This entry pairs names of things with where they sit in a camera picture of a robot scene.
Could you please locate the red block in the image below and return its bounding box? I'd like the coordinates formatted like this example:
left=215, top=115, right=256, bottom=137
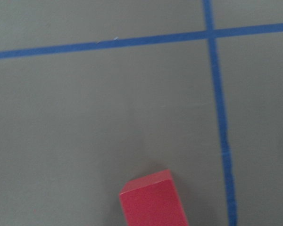
left=119, top=169, right=189, bottom=226

